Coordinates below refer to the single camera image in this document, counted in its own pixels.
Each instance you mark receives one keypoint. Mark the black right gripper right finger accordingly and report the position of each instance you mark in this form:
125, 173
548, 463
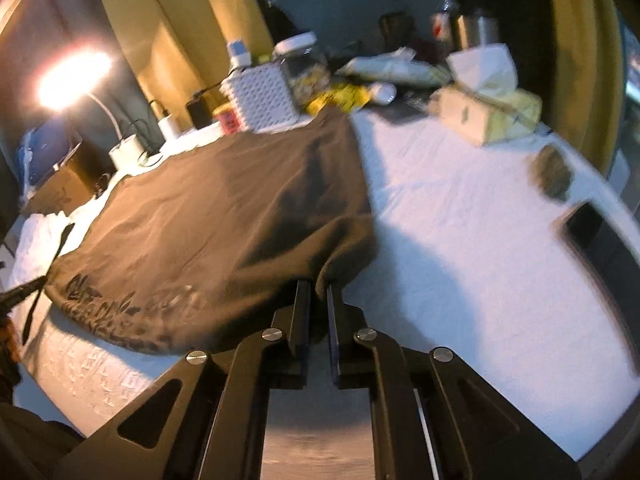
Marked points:
432, 415

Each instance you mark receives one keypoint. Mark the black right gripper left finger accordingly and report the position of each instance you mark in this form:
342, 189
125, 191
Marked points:
205, 417

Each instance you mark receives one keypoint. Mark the dark brown printed t-shirt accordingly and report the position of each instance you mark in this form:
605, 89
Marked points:
193, 253

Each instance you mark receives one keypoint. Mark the brown cardboard box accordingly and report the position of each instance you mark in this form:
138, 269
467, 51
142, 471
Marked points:
71, 183

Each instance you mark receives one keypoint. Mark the dark tablet in sleeve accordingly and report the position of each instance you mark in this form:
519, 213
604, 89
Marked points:
42, 148

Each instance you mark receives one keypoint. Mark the white textured bed cover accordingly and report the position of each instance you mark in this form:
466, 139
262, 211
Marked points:
471, 257

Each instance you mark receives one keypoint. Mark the white desk lamp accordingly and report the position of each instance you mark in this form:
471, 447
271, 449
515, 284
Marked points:
75, 76

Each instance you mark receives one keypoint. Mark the white usb charger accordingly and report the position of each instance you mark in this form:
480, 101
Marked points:
169, 128

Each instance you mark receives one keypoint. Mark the black smartphone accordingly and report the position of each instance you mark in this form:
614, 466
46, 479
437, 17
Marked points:
607, 257

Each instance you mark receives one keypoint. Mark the black power adapter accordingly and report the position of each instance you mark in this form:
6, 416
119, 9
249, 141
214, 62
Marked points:
199, 112

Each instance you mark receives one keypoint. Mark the small brown stone figurine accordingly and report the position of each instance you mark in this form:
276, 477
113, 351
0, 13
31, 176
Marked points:
551, 174

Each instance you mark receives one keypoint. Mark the red candle tin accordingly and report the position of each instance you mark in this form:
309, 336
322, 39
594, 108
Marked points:
226, 117

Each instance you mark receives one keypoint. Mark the yellow tissue box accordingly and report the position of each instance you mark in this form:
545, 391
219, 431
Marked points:
483, 102

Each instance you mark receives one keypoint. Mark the white perforated plastic basket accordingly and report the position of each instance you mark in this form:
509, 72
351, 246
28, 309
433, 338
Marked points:
260, 97

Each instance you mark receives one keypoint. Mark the yellow snack bag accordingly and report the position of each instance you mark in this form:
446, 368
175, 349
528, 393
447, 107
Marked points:
348, 98

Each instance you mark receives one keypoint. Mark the white plastic bag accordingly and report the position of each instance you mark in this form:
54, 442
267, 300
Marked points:
397, 67

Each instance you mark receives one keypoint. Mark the clear jar with white lid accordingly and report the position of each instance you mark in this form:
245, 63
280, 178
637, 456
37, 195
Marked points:
304, 66

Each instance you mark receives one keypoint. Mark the steel thermos cup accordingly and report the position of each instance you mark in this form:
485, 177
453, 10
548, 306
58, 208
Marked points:
477, 29

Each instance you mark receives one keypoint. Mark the plastic water bottle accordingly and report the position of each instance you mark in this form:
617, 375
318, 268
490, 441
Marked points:
443, 29

